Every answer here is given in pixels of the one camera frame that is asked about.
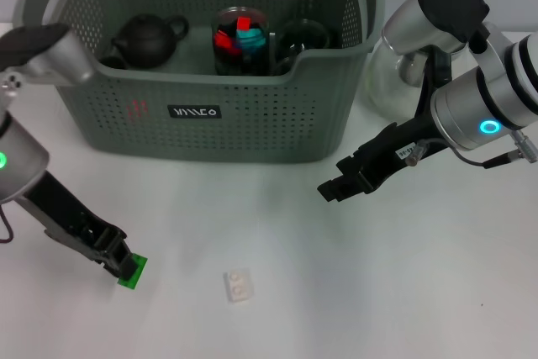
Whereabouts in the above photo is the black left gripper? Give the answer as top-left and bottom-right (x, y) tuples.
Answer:
(16, 172), (141, 280)

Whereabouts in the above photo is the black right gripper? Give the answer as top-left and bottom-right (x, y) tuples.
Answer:
(317, 113), (443, 204)

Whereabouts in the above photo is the green rectangular block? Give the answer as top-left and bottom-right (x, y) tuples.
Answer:
(116, 252), (149, 291)

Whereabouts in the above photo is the white two-stud block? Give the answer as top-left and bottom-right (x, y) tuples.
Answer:
(222, 269), (256, 304)

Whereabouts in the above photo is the teal square block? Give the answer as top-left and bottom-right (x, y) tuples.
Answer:
(235, 27), (269, 51)

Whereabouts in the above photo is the grey perforated plastic storage bin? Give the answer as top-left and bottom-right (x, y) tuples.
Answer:
(12, 0), (387, 165)

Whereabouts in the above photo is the dark clay teapot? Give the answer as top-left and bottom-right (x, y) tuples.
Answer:
(109, 13), (189, 69)

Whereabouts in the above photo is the glass carafe with black handle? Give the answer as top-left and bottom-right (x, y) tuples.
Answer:
(365, 34), (467, 121)

